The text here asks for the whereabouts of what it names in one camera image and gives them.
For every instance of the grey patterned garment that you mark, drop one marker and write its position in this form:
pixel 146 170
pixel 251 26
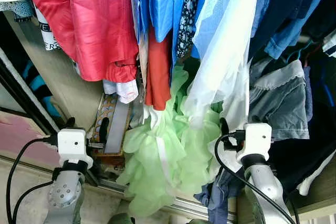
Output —
pixel 16 9

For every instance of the bright blue hanging garment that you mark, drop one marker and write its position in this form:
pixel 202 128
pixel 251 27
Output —
pixel 163 3

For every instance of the pink floor mat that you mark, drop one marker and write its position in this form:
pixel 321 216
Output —
pixel 21 140

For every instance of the grey shorts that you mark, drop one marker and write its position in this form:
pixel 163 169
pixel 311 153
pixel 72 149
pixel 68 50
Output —
pixel 278 103

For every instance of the orange patterned box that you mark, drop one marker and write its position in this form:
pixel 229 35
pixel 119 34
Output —
pixel 102 116

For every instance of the white garment black lettering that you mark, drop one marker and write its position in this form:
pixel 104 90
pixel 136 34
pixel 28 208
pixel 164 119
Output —
pixel 47 32

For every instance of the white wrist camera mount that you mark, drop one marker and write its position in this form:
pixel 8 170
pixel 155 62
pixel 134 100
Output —
pixel 254 140
pixel 71 145

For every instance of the pale blue sheer garment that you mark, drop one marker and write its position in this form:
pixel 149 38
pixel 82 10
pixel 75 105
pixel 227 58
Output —
pixel 226 51

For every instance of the light green tulle dress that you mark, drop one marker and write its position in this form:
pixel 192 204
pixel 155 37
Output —
pixel 157 156

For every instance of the medium blue hanging shirt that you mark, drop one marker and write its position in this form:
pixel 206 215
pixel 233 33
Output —
pixel 294 32

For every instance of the metal sliding door rail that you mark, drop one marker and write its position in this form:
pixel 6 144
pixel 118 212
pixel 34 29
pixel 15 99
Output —
pixel 178 205

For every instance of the grey left robot leg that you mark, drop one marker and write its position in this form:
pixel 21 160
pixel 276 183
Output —
pixel 121 219

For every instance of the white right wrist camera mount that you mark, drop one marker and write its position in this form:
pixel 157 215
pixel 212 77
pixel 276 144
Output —
pixel 254 140

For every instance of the orange-red hanging garment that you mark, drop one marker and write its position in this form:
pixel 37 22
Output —
pixel 157 72

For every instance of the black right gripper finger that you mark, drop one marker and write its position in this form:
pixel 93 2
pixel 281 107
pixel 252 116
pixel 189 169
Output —
pixel 224 127

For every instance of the grey right robot leg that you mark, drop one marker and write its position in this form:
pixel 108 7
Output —
pixel 197 221

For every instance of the white patterned garment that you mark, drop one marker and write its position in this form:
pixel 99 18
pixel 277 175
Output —
pixel 122 90

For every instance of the black garment white trim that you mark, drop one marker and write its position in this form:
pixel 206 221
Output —
pixel 310 150

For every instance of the grey robot leg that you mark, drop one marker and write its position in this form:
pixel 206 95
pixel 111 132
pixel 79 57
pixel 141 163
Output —
pixel 121 219
pixel 197 221

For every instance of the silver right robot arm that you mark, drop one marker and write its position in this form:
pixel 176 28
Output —
pixel 265 187

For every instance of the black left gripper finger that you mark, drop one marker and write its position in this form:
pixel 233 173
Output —
pixel 69 124
pixel 104 129

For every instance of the dark floral hanging garment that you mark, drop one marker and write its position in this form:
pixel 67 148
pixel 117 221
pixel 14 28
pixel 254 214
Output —
pixel 186 19

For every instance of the white navy striped shirt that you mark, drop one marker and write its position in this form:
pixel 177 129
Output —
pixel 331 45

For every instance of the red hanging garment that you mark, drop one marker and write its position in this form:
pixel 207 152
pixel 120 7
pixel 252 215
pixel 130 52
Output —
pixel 89 19

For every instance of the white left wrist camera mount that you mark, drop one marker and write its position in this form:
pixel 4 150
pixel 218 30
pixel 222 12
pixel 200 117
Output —
pixel 71 145

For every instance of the blue jeans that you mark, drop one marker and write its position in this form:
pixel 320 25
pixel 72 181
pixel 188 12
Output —
pixel 218 205

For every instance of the beige wooden wardrobe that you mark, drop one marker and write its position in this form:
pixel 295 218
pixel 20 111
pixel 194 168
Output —
pixel 68 85

